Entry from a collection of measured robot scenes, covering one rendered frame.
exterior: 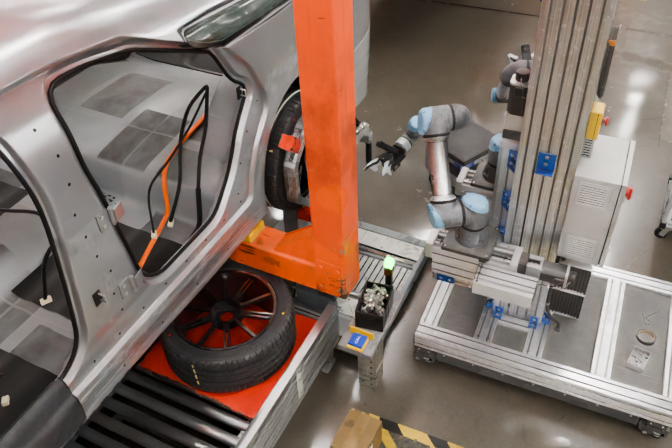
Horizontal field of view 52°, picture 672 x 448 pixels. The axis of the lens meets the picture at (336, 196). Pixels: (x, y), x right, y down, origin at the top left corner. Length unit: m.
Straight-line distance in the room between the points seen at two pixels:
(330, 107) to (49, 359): 1.51
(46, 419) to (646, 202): 3.81
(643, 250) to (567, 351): 1.17
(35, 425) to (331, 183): 1.41
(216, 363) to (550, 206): 1.64
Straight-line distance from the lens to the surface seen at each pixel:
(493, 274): 3.18
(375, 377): 3.57
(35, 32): 2.51
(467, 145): 4.61
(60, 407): 2.72
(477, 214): 3.06
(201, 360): 3.21
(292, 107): 3.45
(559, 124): 2.92
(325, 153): 2.76
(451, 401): 3.63
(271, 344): 3.22
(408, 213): 4.56
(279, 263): 3.38
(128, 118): 3.82
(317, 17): 2.46
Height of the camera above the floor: 3.01
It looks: 40 degrees down
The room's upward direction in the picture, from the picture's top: 3 degrees counter-clockwise
